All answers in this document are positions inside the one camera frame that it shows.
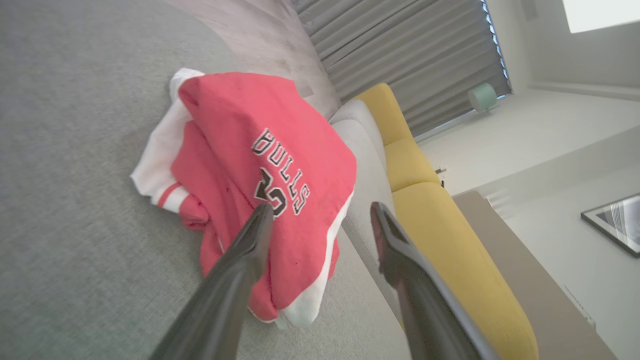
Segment mint green round stool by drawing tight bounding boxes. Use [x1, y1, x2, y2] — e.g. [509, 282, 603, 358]
[467, 82, 499, 114]

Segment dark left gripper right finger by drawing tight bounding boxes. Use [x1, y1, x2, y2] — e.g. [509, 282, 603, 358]
[370, 201, 502, 360]

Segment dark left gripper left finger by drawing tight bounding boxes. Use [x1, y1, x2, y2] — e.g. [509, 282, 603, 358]
[149, 202, 275, 360]

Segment grey fabric sofa seat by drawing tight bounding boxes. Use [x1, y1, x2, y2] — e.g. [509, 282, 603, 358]
[0, 0, 413, 360]

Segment red Bulls garment white panels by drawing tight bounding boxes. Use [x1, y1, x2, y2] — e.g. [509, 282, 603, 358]
[130, 68, 358, 331]

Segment black framed picture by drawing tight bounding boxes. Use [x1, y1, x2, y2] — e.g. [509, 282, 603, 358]
[580, 192, 640, 259]

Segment grey pleated curtain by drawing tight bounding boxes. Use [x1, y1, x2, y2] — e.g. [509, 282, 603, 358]
[290, 0, 514, 139]

